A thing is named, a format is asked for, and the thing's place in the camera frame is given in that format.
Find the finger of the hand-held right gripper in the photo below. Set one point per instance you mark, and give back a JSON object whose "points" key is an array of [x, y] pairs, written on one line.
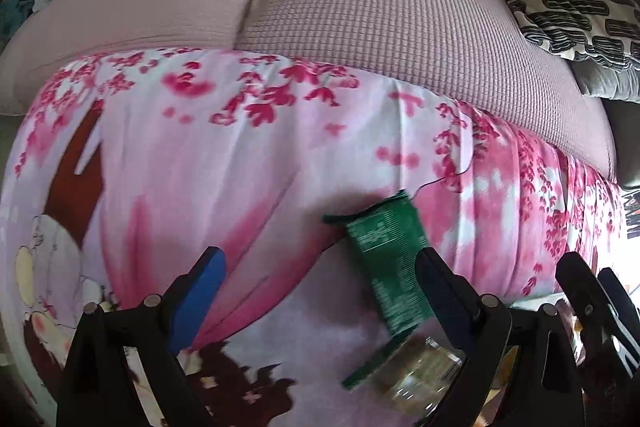
{"points": [[587, 302], [619, 304]]}

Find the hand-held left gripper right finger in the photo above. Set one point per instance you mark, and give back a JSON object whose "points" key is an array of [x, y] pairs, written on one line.
{"points": [[442, 304]]}

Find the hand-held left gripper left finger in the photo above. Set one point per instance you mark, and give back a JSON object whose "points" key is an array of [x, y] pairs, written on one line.
{"points": [[200, 302]]}

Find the green snack packet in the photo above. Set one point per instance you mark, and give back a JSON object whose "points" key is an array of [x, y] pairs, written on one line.
{"points": [[385, 257]]}

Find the printed blanket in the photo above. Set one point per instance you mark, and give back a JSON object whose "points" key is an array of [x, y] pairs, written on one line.
{"points": [[200, 167]]}

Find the grey cushion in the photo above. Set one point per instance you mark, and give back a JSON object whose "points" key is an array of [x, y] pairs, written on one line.
{"points": [[610, 82]]}

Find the pink sofa cover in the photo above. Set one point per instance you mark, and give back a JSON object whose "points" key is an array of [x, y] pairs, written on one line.
{"points": [[375, 32]]}

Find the black and white patterned cushion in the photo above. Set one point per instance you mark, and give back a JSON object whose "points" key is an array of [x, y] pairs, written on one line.
{"points": [[560, 2]]}

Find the teal cloth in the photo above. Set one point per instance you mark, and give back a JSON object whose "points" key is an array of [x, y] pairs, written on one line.
{"points": [[10, 22]]}

